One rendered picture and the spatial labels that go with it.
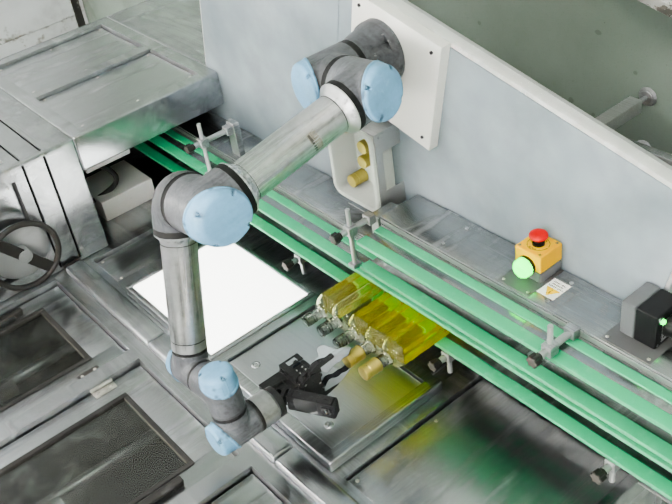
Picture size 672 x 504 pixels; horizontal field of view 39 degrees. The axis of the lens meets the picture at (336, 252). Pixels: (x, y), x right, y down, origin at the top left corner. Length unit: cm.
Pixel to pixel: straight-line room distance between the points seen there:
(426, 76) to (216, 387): 79
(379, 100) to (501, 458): 81
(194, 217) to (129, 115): 110
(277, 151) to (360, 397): 67
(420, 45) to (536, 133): 32
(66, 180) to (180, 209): 103
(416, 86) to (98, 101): 115
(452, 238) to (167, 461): 82
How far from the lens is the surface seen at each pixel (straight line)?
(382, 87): 189
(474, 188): 215
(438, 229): 219
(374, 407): 217
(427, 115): 211
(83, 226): 284
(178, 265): 191
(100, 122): 277
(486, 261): 209
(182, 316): 196
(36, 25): 569
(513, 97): 194
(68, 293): 280
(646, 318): 185
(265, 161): 180
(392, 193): 233
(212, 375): 192
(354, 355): 210
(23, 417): 245
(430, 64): 204
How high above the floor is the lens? 201
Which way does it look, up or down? 27 degrees down
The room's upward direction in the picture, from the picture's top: 121 degrees counter-clockwise
